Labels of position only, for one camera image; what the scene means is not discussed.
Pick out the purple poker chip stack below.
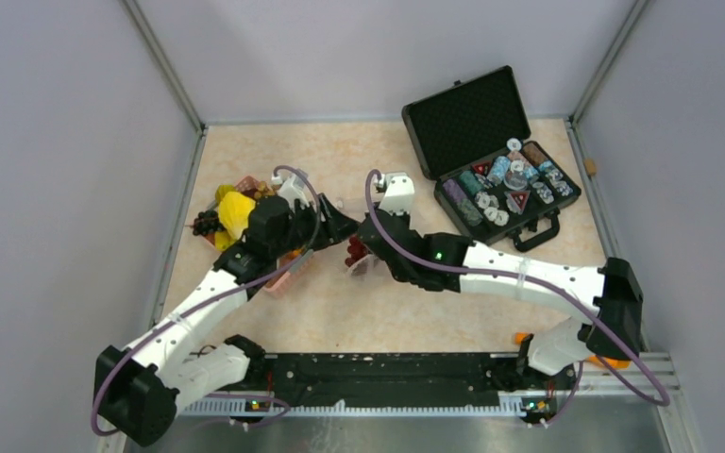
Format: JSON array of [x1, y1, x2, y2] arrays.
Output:
[[443, 178, 468, 205]]

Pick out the green poker chip stack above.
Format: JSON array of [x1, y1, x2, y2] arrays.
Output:
[[458, 170, 486, 197]]

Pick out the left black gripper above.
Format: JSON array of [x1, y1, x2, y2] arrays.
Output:
[[272, 193, 359, 259]]

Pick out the pink plastic food basket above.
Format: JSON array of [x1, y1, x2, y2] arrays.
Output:
[[205, 176, 305, 294]]

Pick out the dark black grape bunch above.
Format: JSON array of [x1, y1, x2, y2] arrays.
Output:
[[191, 210, 226, 237]]

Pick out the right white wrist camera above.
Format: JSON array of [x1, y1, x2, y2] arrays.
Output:
[[374, 172, 415, 216]]

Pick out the black poker chip case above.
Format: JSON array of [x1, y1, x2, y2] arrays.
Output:
[[401, 65, 582, 252]]

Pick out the yellow napa cabbage toy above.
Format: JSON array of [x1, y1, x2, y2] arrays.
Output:
[[214, 184, 257, 252]]

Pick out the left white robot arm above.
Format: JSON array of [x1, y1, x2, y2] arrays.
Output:
[[91, 194, 359, 446]]

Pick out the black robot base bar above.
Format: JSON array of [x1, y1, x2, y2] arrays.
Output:
[[256, 351, 527, 411]]

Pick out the tan longan fruit cluster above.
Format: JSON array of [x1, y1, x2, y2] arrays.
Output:
[[253, 181, 277, 200]]

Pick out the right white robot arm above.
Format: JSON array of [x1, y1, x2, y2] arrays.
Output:
[[358, 210, 650, 389]]

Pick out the light blue poker chip stack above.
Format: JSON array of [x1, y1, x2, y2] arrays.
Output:
[[486, 156, 511, 185]]

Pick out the clear zip top bag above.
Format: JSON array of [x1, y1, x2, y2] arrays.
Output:
[[334, 197, 420, 278]]

